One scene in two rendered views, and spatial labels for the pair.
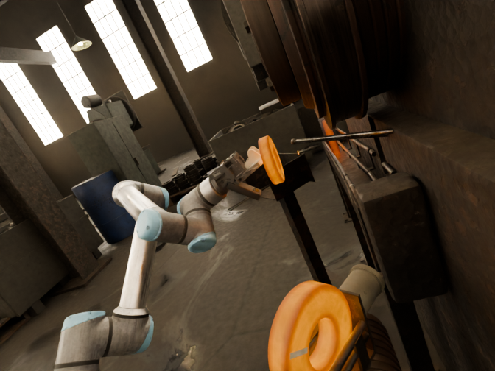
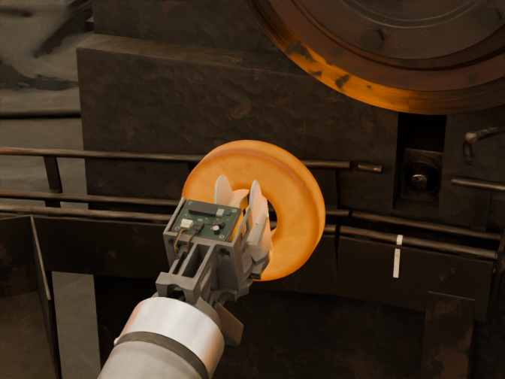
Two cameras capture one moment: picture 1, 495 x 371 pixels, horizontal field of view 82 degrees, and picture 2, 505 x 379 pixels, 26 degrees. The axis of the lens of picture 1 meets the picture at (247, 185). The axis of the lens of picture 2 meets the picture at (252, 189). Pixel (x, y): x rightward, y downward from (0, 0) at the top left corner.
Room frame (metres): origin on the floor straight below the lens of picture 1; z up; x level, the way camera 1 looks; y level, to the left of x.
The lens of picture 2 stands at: (0.81, 0.92, 1.38)
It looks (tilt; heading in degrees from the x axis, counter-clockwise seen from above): 27 degrees down; 273
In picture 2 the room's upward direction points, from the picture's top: straight up
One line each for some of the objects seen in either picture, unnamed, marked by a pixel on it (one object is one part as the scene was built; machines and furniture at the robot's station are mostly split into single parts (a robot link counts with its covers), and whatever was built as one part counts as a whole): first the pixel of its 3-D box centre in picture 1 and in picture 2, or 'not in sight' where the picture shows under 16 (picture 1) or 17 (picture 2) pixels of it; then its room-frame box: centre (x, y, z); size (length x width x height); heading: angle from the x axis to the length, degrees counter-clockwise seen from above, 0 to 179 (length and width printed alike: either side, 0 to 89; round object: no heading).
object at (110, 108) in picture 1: (123, 137); not in sight; (8.40, 2.61, 1.36); 1.37 x 1.16 x 2.71; 64
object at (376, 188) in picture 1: (401, 238); not in sight; (0.45, -0.23, 0.68); 0.11 x 0.08 x 0.24; 74
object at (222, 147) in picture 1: (262, 144); not in sight; (3.52, -0.39, 0.39); 1.03 x 0.83 x 0.79; 78
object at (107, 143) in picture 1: (125, 171); not in sight; (4.23, 1.54, 0.75); 0.70 x 0.48 x 1.50; 164
